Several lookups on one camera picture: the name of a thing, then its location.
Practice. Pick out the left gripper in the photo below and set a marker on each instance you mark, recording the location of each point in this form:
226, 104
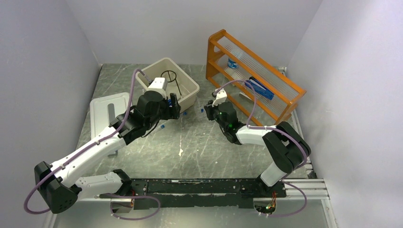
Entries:
171, 112

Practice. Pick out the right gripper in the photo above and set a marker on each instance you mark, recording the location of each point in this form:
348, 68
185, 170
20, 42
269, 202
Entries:
209, 109

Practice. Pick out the black wire tripod stand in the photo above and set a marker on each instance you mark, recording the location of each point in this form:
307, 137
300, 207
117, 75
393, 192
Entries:
171, 77

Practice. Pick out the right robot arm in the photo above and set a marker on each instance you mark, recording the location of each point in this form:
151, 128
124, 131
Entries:
287, 148

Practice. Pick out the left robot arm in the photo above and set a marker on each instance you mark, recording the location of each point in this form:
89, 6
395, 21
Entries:
61, 183

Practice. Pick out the beige plastic bin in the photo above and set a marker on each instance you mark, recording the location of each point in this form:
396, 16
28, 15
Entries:
189, 88

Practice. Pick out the orange wooden shelf rack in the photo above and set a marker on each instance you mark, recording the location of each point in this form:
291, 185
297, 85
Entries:
276, 95

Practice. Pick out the blue stapler on shelf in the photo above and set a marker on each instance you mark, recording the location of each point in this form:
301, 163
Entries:
259, 88

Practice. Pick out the blue white container on shelf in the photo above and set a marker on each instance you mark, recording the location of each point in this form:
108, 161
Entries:
232, 64

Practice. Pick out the white bin lid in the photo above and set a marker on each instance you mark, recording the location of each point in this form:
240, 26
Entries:
105, 109

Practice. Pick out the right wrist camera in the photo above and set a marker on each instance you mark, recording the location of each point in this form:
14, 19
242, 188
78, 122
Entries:
219, 96

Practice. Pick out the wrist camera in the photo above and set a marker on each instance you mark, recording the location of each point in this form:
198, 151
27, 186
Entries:
159, 84
219, 96

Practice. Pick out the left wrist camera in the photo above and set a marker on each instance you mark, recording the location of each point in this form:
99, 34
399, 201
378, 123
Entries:
159, 84

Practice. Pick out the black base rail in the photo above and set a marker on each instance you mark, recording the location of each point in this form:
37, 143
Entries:
184, 193

